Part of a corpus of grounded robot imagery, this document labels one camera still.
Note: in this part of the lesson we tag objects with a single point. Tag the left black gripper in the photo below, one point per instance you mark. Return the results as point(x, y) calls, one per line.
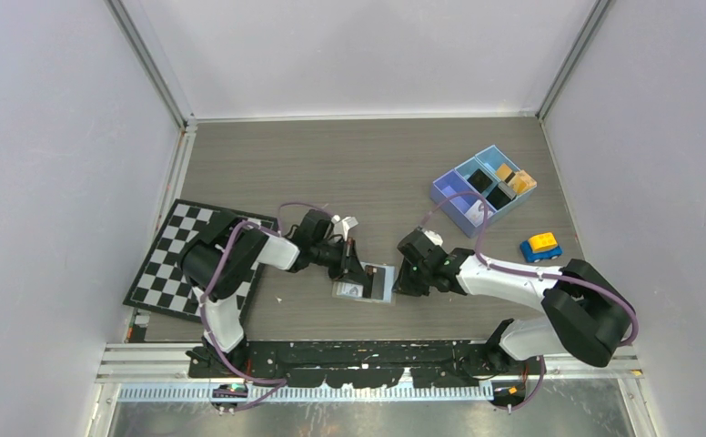
point(353, 269)

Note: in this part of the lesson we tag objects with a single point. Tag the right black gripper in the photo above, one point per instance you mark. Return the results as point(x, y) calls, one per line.
point(403, 284)

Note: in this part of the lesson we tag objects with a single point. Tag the white printed card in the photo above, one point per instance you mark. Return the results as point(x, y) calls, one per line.
point(348, 290)

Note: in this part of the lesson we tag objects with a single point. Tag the black card with stripe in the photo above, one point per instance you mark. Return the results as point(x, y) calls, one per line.
point(382, 278)

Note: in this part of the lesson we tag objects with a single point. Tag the grey blue card holder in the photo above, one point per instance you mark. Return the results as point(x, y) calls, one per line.
point(366, 286)

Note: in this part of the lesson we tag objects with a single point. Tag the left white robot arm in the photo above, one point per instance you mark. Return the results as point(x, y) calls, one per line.
point(221, 256)

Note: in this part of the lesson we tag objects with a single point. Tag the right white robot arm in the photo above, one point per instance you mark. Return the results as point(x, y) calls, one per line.
point(581, 313)

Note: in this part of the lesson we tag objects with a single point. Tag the white card in tray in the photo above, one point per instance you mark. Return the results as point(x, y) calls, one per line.
point(477, 214)

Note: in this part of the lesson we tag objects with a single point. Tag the black card in tray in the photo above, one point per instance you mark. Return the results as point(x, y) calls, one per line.
point(498, 194)

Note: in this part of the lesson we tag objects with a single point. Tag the orange card stack in tray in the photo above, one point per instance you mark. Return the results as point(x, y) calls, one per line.
point(520, 181)

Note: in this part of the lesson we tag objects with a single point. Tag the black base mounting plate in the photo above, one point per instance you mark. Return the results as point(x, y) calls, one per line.
point(360, 364)

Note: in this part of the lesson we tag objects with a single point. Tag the blue three-compartment tray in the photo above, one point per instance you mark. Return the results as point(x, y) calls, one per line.
point(455, 195)

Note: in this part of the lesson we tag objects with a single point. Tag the yellow blue toy block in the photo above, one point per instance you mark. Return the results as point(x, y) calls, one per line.
point(540, 247)

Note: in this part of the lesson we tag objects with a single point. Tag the black white checkerboard mat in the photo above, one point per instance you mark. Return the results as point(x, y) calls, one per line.
point(159, 284)

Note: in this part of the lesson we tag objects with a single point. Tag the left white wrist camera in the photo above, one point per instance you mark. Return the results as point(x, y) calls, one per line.
point(342, 226)

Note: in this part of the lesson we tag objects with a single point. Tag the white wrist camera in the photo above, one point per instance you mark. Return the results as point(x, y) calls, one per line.
point(433, 236)
point(342, 226)

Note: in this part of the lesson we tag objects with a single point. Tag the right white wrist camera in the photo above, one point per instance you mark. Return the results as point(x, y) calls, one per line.
point(433, 236)

